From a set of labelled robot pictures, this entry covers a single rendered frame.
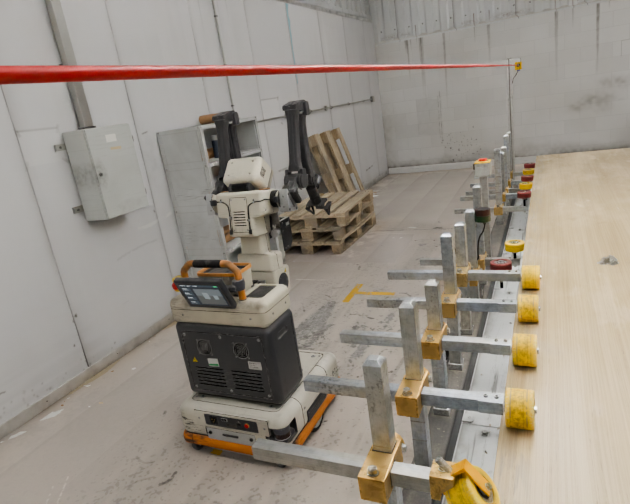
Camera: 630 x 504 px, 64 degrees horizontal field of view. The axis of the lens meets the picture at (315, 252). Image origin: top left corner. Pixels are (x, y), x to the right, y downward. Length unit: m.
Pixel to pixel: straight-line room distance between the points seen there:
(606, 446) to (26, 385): 3.18
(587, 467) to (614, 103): 8.87
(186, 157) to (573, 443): 3.63
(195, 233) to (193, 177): 0.49
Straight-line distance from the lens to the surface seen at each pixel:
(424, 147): 9.99
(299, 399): 2.50
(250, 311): 2.23
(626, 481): 1.11
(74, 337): 3.81
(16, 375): 3.59
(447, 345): 1.39
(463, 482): 0.95
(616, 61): 9.73
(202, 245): 4.40
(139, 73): 0.33
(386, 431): 0.98
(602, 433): 1.20
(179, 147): 4.29
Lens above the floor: 1.61
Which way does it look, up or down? 17 degrees down
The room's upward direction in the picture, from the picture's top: 9 degrees counter-clockwise
